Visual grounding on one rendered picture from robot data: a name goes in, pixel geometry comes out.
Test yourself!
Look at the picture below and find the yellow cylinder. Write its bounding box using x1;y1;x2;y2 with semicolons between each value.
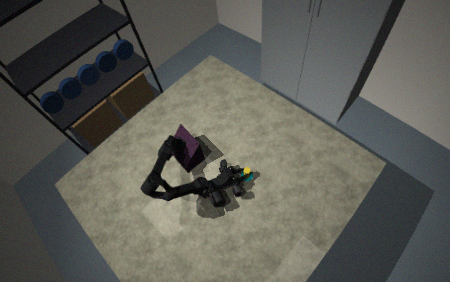
244;167;251;179

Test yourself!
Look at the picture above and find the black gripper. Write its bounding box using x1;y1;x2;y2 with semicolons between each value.
215;159;248;198

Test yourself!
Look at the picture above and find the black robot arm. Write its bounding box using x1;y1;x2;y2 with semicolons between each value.
141;135;234;207

